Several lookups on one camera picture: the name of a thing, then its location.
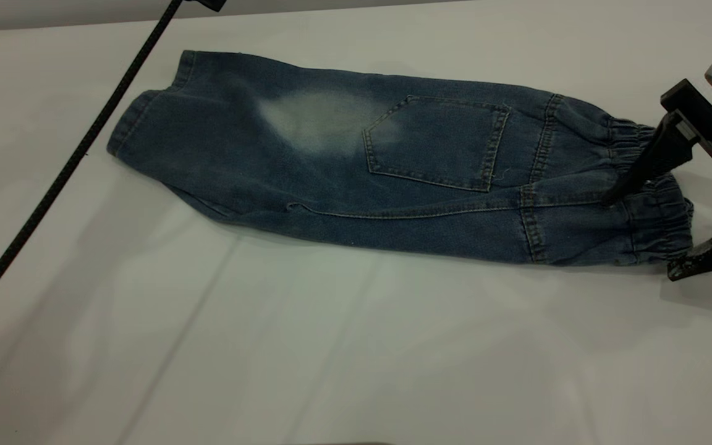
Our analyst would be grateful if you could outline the black braided cable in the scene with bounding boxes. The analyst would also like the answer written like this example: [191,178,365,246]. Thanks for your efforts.
[0,0,184,331]

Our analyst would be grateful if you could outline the blue denim pants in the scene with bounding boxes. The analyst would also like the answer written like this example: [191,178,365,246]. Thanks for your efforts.
[107,49,695,268]

